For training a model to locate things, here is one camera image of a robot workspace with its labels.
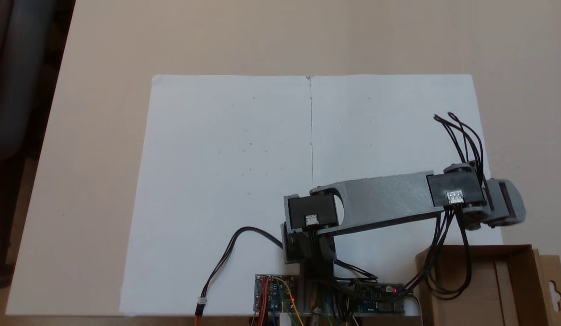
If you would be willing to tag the circuit board with blue parts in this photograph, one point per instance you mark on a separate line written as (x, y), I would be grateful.
(380, 296)

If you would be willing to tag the brown cardboard box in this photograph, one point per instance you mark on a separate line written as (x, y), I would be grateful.
(488, 290)

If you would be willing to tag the white paper sheet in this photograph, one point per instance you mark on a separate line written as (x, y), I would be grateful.
(217, 158)

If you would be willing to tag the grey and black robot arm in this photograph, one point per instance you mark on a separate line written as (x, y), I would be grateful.
(384, 199)

